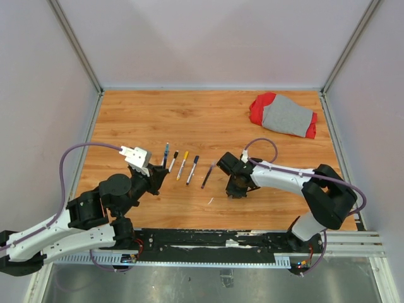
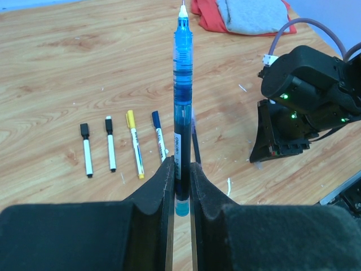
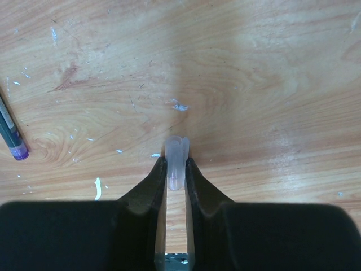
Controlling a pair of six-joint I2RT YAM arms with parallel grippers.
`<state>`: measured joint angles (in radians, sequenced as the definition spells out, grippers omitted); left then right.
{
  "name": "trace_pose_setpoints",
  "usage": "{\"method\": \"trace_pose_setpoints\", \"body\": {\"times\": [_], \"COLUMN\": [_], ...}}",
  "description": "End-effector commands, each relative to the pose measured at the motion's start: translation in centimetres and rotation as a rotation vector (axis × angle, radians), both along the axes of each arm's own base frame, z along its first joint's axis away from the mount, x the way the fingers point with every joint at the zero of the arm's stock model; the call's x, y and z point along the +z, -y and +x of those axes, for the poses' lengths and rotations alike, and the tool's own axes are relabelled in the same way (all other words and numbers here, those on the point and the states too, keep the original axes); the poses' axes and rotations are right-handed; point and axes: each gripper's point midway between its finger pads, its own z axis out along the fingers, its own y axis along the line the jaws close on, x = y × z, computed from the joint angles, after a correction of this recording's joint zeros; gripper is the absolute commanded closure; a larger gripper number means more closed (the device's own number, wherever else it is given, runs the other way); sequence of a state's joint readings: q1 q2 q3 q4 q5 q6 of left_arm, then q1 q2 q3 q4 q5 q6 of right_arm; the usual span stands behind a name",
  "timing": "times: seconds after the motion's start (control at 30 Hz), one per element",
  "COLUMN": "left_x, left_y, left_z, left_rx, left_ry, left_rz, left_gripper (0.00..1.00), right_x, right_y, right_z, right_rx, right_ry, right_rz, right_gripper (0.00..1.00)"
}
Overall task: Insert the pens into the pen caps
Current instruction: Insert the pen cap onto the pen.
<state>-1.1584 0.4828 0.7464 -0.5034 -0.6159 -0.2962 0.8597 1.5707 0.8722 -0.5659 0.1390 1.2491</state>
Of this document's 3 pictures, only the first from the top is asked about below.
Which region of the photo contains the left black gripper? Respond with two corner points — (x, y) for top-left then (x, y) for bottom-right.
(116, 163), (170, 217)

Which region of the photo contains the purple marker pen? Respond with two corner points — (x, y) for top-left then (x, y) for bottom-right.
(201, 160), (217, 189)

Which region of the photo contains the white whiteboard marker pen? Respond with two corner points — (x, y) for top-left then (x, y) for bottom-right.
(168, 150), (179, 173)

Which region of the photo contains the white marker yellow end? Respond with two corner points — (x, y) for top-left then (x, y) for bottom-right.
(176, 151), (189, 181)

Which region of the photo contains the white blue marker pen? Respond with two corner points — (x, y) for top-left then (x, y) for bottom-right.
(186, 155), (199, 186)

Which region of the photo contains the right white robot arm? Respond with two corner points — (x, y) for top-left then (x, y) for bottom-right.
(217, 151), (357, 253)

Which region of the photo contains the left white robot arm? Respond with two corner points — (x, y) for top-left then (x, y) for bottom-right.
(1, 164), (169, 276)

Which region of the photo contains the red and grey cloth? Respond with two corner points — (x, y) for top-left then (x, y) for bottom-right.
(249, 92), (318, 139)

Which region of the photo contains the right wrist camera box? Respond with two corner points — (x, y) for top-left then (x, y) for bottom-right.
(240, 150), (249, 163)

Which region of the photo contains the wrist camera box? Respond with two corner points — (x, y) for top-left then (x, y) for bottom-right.
(119, 146), (152, 177)
(240, 150), (249, 163)

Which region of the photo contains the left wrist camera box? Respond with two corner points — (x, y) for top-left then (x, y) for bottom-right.
(119, 146), (152, 177)

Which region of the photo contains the black mounting base rail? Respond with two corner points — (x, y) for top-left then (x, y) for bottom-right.
(123, 229), (324, 264)

